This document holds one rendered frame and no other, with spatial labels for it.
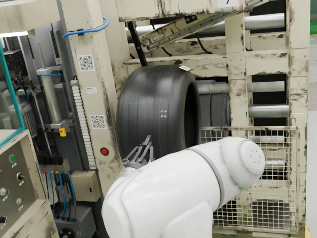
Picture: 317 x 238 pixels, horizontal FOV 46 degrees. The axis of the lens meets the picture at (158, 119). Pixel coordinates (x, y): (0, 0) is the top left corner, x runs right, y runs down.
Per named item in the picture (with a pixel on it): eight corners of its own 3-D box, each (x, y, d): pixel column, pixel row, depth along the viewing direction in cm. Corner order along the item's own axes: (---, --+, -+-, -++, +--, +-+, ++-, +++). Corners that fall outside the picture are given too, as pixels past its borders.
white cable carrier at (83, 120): (90, 168, 195) (70, 80, 177) (94, 164, 199) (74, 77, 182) (97, 169, 194) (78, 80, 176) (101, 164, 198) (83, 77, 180)
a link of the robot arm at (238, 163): (207, 139, 88) (162, 159, 81) (260, 114, 73) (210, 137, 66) (231, 191, 87) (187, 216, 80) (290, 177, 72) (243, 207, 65)
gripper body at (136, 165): (141, 167, 131) (148, 151, 138) (119, 167, 133) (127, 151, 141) (145, 184, 135) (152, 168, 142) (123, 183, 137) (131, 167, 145)
